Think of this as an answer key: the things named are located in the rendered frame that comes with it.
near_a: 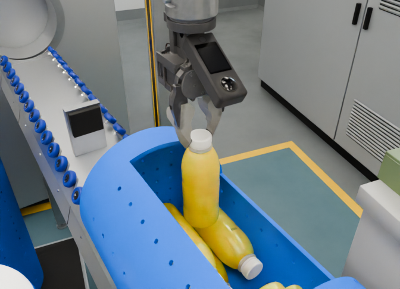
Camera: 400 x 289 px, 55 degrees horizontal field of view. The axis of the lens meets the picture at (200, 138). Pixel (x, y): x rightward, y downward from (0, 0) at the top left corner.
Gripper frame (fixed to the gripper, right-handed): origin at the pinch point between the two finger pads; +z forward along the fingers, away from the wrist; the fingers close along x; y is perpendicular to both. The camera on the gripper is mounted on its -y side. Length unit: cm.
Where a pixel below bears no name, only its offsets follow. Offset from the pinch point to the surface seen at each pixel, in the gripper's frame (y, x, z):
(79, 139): 51, 9, 27
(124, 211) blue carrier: -3.0, 15.7, 5.8
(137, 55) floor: 318, -125, 125
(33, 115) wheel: 74, 16, 28
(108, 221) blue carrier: -0.9, 18.0, 8.7
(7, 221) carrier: 73, 35, 66
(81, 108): 51, 6, 17
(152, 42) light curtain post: 67, -24, 10
